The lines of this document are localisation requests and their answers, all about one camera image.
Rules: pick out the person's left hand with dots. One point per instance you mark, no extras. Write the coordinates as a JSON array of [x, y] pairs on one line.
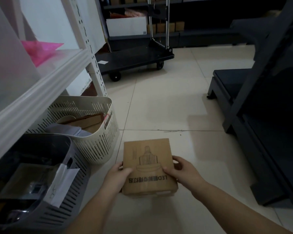
[[112, 179]]

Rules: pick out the person's right hand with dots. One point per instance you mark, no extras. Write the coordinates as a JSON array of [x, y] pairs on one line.
[[185, 174]]

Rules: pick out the person's left thumb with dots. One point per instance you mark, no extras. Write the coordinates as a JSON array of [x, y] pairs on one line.
[[125, 173]]

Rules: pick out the person's right thumb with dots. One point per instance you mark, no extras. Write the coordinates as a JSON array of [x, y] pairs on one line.
[[169, 172]]

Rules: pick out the brown printed cardboard box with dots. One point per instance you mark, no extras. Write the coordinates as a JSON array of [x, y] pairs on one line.
[[149, 165]]

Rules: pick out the person's right forearm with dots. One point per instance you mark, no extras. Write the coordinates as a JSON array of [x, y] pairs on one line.
[[234, 212]]

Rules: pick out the person's left forearm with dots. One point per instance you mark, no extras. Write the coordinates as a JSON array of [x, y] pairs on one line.
[[92, 212]]

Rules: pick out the cream perforated plastic basket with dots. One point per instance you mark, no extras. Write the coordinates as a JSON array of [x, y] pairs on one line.
[[92, 129]]

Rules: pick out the brown cardboard pieces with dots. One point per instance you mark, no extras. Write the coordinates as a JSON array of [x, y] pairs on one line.
[[84, 123]]

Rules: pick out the white paper slip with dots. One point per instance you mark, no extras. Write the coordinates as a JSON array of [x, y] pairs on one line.
[[59, 183]]

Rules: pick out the grey wrapped packet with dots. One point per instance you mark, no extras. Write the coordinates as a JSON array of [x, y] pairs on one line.
[[66, 131]]

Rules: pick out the grey perforated plastic basket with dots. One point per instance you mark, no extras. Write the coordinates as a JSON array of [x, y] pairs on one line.
[[39, 182]]

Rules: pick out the dark metal shelving unit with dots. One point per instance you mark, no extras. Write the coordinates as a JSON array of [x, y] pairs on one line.
[[266, 107]]

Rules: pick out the dark platform trolley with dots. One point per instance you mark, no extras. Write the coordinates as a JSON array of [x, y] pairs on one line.
[[136, 57]]

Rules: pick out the white metal shelving unit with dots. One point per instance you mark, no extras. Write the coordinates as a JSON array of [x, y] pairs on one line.
[[39, 77]]

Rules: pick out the row of small brown boxes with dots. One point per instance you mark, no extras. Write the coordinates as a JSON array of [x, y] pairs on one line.
[[166, 27]]

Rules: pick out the white cardboard box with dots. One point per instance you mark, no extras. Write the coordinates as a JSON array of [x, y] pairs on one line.
[[126, 26]]

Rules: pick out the pink plastic sheet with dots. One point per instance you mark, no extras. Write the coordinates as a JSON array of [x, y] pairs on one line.
[[39, 49]]

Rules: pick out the dark background shelving unit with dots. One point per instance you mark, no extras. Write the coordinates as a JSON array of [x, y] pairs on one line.
[[197, 21]]

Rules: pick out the translucent plastic storage bin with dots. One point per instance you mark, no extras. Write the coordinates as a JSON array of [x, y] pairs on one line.
[[8, 60]]

